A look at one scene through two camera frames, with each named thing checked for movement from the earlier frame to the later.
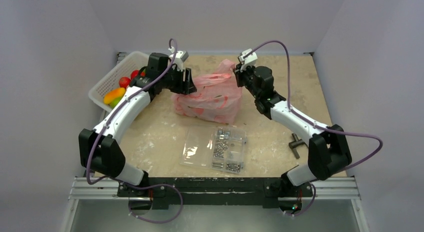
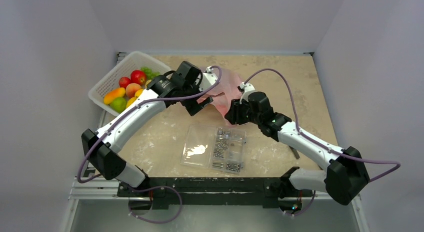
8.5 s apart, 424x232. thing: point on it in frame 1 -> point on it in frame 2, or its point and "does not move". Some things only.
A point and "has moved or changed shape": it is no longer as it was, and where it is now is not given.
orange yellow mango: x=114 y=94 does not move
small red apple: x=124 y=82 does not move
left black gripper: x=186 y=87 -> x=193 y=106
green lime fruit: x=113 y=103 does not move
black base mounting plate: x=205 y=193 does not move
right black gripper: x=239 y=75 -> x=236 y=112
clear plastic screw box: x=222 y=149 does not move
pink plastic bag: x=218 y=98 has moved or changed shape
